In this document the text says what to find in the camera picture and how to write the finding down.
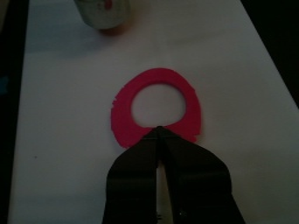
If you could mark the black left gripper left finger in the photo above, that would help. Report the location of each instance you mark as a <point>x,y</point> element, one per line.
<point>132,180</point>

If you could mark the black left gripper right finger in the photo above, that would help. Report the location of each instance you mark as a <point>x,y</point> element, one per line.
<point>198,186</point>

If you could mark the blue tape piece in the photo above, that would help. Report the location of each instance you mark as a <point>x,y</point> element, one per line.
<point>3,85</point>

